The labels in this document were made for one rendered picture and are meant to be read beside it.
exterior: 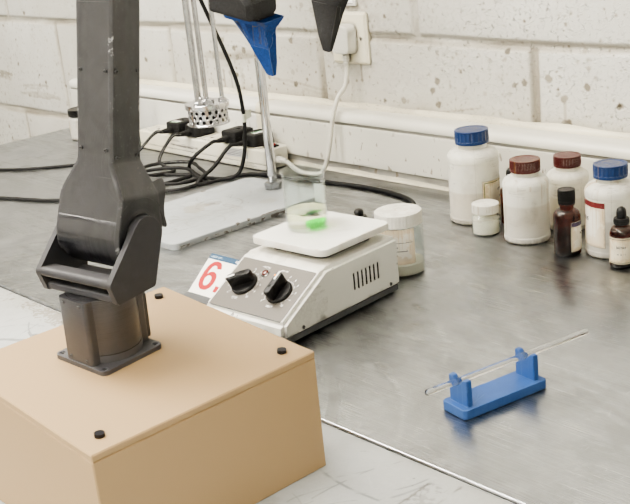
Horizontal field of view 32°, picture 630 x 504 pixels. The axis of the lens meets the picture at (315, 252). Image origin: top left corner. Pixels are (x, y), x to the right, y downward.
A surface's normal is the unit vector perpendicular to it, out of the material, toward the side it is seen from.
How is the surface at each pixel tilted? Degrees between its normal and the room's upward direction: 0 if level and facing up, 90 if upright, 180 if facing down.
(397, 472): 0
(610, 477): 0
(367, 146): 90
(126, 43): 93
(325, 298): 90
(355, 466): 0
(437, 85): 90
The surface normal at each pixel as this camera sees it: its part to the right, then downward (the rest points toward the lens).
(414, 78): -0.74, 0.28
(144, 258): 0.84, 0.14
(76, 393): -0.07, -0.93
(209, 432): 0.67, 0.18
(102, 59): -0.54, 0.17
